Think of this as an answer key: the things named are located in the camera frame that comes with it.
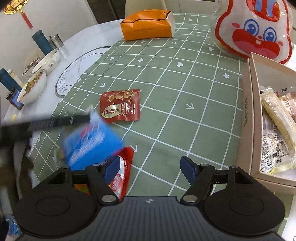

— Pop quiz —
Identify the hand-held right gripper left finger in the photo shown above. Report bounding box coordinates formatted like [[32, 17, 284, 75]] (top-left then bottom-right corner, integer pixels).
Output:
[[47, 156, 122, 206]]

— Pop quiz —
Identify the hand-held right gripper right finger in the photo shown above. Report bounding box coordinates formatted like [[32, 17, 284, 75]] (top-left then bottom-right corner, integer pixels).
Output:
[[180, 156, 251, 205]]

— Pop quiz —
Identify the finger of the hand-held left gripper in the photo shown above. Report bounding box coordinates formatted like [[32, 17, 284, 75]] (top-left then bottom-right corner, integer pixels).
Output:
[[27, 112, 92, 132]]

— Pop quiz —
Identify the red orange snack packet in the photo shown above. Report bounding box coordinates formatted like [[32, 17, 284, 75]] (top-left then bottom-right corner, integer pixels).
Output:
[[74, 147, 135, 202]]

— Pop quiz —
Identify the blue cartoon snack packet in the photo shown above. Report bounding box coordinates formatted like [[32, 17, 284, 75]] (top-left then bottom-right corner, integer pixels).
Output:
[[62, 111, 125, 171]]

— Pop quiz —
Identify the pink gift box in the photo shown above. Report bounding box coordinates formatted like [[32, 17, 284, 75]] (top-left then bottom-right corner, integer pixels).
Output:
[[238, 52, 296, 195]]

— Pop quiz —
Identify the pink striped snack packet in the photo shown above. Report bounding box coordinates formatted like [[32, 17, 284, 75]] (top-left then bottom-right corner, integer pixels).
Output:
[[276, 91, 296, 116]]

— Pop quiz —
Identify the small black device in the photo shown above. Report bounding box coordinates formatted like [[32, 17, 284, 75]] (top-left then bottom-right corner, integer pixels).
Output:
[[6, 87, 25, 110]]

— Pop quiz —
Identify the white bowl with food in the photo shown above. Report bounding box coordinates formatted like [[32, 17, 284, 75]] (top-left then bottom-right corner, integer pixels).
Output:
[[17, 68, 47, 104]]

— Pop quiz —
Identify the dark red snack packet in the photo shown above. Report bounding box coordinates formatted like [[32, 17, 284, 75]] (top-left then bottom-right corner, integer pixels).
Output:
[[100, 89, 141, 121]]

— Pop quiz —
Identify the dark blue box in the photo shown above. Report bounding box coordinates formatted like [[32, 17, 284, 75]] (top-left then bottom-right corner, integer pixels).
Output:
[[0, 68, 23, 93]]

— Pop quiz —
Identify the empty white bowl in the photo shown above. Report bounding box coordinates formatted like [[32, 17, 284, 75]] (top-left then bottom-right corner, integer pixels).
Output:
[[31, 48, 60, 75]]

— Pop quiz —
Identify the steel cup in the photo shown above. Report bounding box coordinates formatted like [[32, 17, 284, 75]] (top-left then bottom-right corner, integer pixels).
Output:
[[48, 34, 68, 59]]

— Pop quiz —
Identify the dark blue thermos bottle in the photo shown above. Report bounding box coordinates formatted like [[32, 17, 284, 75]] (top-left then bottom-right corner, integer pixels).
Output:
[[32, 30, 54, 56]]

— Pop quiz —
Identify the green checkered tablecloth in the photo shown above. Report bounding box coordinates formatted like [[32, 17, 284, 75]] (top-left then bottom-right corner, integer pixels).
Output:
[[28, 12, 296, 234]]

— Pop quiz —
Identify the orange tissue pack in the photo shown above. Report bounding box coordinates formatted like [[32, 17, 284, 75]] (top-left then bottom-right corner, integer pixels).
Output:
[[120, 9, 177, 42]]

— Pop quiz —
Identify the bunny face plastic bag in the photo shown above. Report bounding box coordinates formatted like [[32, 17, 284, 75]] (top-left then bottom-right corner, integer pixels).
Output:
[[211, 0, 295, 65]]

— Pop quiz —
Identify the red knot wall ornament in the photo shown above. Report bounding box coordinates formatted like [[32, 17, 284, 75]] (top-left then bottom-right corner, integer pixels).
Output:
[[2, 0, 33, 29]]

